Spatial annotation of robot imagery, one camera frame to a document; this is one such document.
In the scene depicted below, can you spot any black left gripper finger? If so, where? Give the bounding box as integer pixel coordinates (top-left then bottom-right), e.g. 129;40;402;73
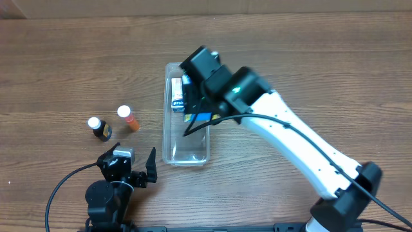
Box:
106;142;120;154
145;147;158;183

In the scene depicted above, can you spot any clear plastic container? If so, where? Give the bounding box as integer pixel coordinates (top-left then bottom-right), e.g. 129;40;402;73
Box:
162;63;211;166

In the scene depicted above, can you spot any white blue Hansaplast box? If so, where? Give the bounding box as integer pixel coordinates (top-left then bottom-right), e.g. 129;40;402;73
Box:
171;77;185;112

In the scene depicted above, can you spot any blue yellow VapoDrops box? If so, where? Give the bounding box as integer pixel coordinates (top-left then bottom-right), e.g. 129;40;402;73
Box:
183;112;220;122

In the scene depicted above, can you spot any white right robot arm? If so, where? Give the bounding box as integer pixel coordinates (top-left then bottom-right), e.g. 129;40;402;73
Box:
180;46;382;231

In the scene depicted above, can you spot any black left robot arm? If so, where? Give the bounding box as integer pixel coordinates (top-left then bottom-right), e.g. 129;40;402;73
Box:
85;143;157;231

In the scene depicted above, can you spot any dark Woods syrup bottle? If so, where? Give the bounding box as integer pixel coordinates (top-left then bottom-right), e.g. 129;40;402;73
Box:
88;117;112;142

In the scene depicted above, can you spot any orange effervescent tablet tube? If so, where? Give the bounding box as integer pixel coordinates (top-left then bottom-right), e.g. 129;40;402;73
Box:
117;105;140;131

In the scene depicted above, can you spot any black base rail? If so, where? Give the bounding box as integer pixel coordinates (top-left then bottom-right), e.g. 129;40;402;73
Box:
83;222;306;232

